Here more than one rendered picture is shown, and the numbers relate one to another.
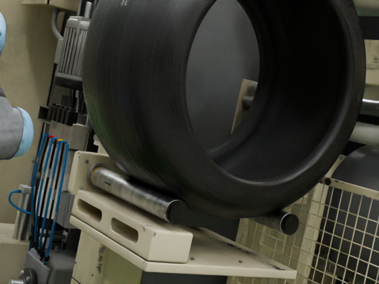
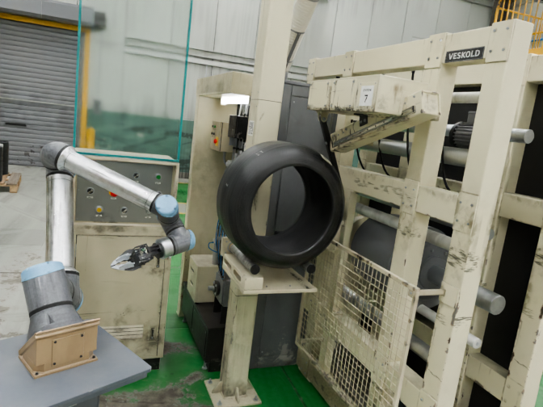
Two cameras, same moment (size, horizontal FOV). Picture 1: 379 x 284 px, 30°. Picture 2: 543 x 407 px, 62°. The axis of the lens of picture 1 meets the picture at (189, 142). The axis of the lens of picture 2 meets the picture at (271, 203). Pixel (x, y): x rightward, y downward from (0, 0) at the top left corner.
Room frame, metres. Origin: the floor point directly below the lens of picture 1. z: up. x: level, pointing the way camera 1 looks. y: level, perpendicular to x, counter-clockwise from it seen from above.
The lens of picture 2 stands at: (-0.58, -0.39, 1.54)
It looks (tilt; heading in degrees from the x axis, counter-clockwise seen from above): 10 degrees down; 11
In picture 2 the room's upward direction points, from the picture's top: 7 degrees clockwise
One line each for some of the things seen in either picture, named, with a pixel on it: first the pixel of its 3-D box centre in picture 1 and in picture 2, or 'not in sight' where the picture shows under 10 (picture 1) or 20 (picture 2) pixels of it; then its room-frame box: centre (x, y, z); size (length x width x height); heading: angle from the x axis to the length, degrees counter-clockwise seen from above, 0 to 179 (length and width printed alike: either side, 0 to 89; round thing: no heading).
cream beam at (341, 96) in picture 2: not in sight; (360, 98); (1.58, -0.34, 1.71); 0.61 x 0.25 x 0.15; 33
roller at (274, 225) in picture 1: (241, 205); (296, 258); (1.59, -0.14, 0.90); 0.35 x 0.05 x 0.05; 33
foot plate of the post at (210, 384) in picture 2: not in sight; (232, 389); (1.72, 0.13, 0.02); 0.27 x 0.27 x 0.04; 33
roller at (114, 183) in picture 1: (134, 192); (243, 258); (1.44, 0.09, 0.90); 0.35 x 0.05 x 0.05; 33
